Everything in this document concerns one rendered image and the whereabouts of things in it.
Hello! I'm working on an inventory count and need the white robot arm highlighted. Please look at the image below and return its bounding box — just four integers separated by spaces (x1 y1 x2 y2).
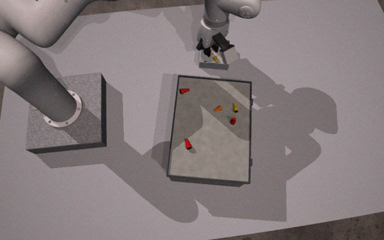
0 0 261 128

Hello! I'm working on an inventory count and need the grey flat rectangular case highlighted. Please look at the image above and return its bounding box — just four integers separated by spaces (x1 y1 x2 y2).
166 75 253 187

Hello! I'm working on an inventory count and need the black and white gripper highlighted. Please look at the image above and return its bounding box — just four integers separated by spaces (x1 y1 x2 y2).
196 18 230 57

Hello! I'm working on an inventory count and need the red tapered cone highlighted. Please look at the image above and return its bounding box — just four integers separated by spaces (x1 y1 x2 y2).
179 88 190 94
185 139 192 150
230 117 236 125

